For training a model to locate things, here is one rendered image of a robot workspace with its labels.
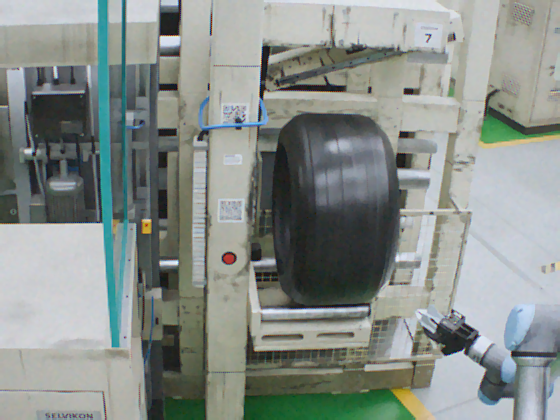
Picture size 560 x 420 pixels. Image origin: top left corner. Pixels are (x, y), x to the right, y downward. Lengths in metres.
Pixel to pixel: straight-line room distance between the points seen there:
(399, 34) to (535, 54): 4.22
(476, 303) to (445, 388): 0.78
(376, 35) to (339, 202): 0.58
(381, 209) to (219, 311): 0.63
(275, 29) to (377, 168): 0.53
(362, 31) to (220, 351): 1.11
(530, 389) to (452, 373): 1.85
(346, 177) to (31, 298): 0.90
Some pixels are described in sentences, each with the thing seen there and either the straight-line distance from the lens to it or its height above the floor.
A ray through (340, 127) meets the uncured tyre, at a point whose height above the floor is 1.46.
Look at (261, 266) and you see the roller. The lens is 2.63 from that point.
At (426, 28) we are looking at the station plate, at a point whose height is 1.72.
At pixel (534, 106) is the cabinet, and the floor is 0.27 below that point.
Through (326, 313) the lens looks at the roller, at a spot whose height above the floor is 0.91.
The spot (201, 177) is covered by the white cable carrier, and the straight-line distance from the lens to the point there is 2.24.
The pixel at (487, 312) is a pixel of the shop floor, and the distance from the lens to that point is 4.23.
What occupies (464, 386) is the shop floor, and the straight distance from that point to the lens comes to 3.69.
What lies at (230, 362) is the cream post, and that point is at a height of 0.66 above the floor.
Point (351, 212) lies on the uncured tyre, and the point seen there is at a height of 1.31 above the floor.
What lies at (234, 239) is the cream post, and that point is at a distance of 2.33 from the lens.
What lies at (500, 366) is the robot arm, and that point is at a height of 0.99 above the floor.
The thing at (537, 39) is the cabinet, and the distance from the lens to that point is 6.59.
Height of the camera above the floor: 2.28
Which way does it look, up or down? 28 degrees down
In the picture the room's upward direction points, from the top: 4 degrees clockwise
